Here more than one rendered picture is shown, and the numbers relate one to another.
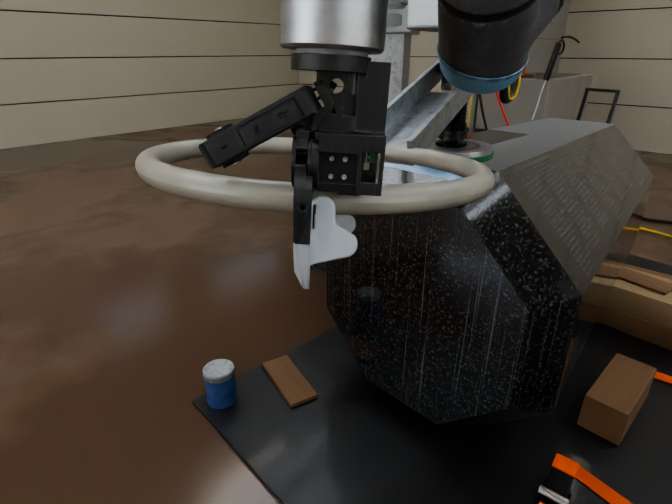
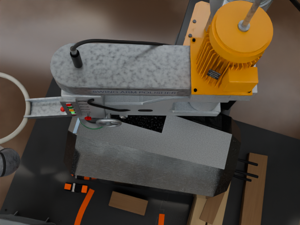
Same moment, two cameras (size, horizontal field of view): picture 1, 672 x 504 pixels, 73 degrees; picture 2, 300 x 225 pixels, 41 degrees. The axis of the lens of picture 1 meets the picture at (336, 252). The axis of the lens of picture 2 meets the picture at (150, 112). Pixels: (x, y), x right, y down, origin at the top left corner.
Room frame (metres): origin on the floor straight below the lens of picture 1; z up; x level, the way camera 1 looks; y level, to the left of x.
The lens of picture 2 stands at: (1.07, -1.04, 3.44)
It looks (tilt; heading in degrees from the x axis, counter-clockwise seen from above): 74 degrees down; 50
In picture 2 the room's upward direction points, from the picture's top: 10 degrees clockwise
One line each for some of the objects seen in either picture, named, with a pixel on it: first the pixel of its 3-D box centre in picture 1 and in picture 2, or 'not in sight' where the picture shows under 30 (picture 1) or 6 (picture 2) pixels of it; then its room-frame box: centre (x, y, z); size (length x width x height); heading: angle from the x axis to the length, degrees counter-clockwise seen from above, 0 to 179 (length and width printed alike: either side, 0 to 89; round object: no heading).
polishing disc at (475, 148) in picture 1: (450, 147); (94, 112); (1.21, -0.31, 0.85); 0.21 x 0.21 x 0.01
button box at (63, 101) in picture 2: not in sight; (71, 106); (1.09, -0.37, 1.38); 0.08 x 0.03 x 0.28; 149
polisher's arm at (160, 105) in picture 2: not in sight; (157, 94); (1.54, -0.52, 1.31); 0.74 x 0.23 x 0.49; 149
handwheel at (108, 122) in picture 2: not in sight; (109, 117); (1.25, -0.47, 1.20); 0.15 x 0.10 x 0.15; 149
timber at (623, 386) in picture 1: (617, 395); (128, 203); (1.13, -0.90, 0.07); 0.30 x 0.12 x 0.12; 134
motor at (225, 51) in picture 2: not in sight; (230, 52); (1.77, -0.66, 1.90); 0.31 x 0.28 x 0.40; 59
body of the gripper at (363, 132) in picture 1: (336, 127); not in sight; (0.43, 0.00, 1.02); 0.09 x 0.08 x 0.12; 89
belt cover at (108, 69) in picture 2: not in sight; (153, 72); (1.51, -0.48, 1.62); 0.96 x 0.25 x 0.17; 149
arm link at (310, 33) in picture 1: (333, 28); not in sight; (0.43, 0.00, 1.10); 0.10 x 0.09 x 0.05; 179
